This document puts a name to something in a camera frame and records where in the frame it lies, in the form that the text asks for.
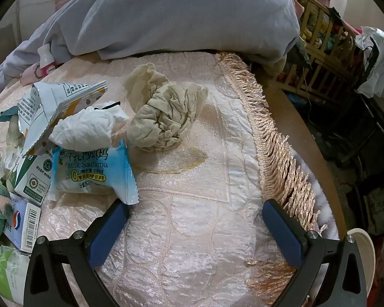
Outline blue white medicine box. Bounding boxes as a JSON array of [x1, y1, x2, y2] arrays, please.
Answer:
[[4, 193, 41, 254]]

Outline green white milk carton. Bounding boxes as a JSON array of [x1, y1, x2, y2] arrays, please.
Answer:
[[0, 154, 52, 206]]

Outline blue Milk Sachima packet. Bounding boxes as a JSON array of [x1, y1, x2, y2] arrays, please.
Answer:
[[48, 140, 139, 205]]

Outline white tissue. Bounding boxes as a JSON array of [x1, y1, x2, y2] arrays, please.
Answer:
[[49, 101, 130, 152]]

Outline torn white snack bag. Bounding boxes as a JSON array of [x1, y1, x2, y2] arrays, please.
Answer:
[[18, 80, 108, 156]]

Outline beige tissue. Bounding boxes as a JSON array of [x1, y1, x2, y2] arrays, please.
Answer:
[[124, 62, 208, 152]]

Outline cream trash bucket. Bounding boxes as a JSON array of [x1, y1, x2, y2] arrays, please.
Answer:
[[347, 228, 376, 295]]

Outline white green plastic bag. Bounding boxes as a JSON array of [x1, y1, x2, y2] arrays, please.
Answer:
[[0, 245, 29, 306]]

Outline pink quilted bedspread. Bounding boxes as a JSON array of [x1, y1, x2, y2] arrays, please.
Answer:
[[0, 50, 327, 307]]

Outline pink cylindrical case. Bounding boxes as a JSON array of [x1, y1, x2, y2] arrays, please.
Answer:
[[19, 62, 46, 86]]

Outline small pink white bottle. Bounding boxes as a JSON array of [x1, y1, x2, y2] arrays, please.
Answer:
[[38, 44, 57, 77]]

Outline grey blue duvet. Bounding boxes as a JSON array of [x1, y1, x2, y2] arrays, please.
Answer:
[[0, 0, 300, 93]]

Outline wooden bed frame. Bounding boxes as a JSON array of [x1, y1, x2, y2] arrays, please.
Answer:
[[255, 72, 347, 238]]

